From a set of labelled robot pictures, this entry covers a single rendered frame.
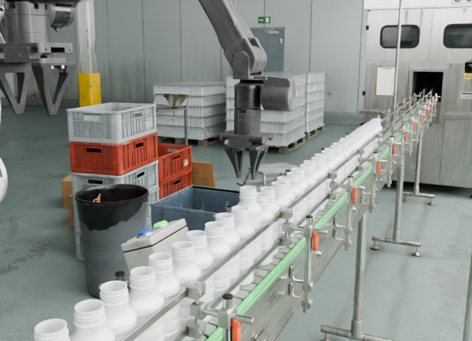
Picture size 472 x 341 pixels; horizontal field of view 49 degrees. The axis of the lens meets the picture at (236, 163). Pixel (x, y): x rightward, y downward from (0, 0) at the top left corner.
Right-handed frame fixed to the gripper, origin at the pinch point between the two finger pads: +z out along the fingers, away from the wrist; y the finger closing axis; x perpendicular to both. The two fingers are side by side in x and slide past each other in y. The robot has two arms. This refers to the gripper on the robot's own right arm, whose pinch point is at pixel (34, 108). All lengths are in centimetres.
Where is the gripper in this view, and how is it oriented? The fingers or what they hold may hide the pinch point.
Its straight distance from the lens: 80.0
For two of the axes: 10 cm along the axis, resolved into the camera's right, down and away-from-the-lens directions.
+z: 0.1, 9.8, 2.0
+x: 4.0, -1.9, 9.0
